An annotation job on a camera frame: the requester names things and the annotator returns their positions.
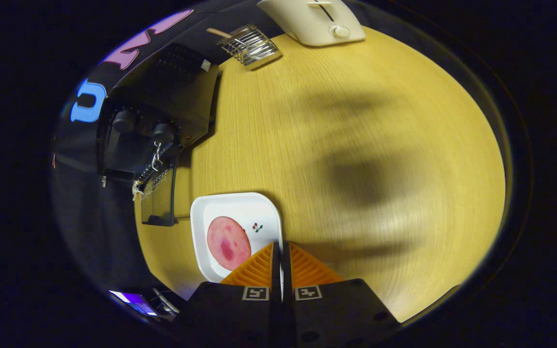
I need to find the white square plate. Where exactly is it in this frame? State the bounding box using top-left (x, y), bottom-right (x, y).
top-left (190, 192), bottom-right (284, 284)

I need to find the white cable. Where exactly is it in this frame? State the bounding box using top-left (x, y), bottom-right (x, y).
top-left (152, 288), bottom-right (181, 315)

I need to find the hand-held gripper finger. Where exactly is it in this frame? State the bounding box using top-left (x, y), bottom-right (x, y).
top-left (282, 242), bottom-right (401, 348)
top-left (175, 242), bottom-right (283, 348)

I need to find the pink ham slice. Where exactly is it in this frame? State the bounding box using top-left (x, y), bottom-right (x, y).
top-left (206, 216), bottom-right (252, 272)

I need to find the ribbed glass utensil holder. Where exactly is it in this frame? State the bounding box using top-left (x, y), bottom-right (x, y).
top-left (217, 24), bottom-right (282, 72)

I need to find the lit phone screen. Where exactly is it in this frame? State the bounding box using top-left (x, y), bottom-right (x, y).
top-left (108, 290), bottom-right (158, 317)

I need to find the cream pop-up toaster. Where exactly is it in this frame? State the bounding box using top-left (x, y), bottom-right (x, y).
top-left (257, 0), bottom-right (366, 47)

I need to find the black toaster oven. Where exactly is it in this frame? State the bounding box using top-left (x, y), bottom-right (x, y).
top-left (96, 43), bottom-right (220, 228)

